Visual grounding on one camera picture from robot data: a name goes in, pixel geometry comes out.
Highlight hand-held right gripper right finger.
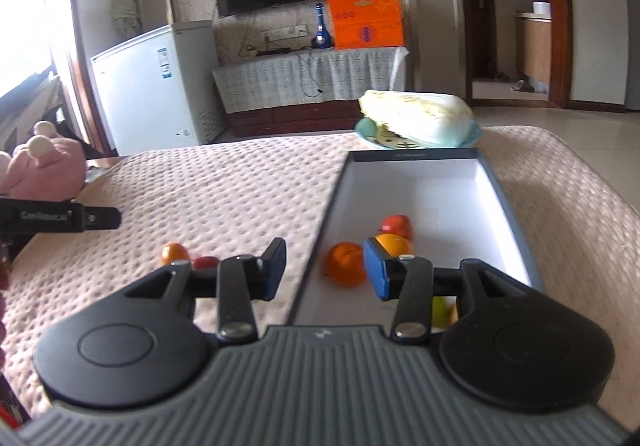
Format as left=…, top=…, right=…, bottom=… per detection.
left=363, top=237, right=532, bottom=346

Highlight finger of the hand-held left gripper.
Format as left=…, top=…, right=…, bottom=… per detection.
left=0, top=198, right=122, bottom=235

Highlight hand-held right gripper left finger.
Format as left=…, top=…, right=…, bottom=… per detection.
left=124, top=237, right=288, bottom=345

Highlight tangerine with stem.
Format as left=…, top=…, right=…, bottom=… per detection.
left=322, top=241, right=367, bottom=288

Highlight yellowish orange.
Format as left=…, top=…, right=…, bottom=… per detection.
left=374, top=232, right=415, bottom=258

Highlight small red apple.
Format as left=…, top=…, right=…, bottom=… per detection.
left=378, top=214, right=415, bottom=240

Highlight large green tomato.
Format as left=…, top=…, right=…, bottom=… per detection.
left=430, top=296, right=459, bottom=331

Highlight white box dark rim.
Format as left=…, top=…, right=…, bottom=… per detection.
left=288, top=148, right=545, bottom=327

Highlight pink plush toy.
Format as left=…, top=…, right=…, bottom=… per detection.
left=0, top=120, right=87, bottom=201

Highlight pink quilted blanket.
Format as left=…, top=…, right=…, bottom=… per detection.
left=0, top=125, right=640, bottom=422

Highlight light blue plate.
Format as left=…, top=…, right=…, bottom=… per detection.
left=354, top=117, right=484, bottom=151

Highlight dark wooden tv cabinet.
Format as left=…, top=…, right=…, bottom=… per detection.
left=227, top=98, right=366, bottom=138

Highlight napa cabbage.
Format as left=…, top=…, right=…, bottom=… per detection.
left=358, top=89, right=475, bottom=149

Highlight white chest freezer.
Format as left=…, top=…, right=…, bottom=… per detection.
left=89, top=19, right=227, bottom=157

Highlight white lace cloth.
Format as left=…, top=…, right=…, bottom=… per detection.
left=211, top=44, right=411, bottom=115

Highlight blue glass bottle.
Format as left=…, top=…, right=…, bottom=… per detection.
left=311, top=2, right=334, bottom=50

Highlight orange gift box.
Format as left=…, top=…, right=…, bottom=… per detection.
left=323, top=0, right=403, bottom=25

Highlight wooden kitchen cabinet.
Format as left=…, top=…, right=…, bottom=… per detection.
left=514, top=13, right=554, bottom=87

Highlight dark wooden door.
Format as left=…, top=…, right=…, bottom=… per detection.
left=462, top=0, right=494, bottom=77

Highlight black hanging cable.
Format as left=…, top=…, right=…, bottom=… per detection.
left=298, top=50, right=324, bottom=97

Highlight white wall sockets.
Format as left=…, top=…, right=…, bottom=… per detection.
left=262, top=24, right=307, bottom=40

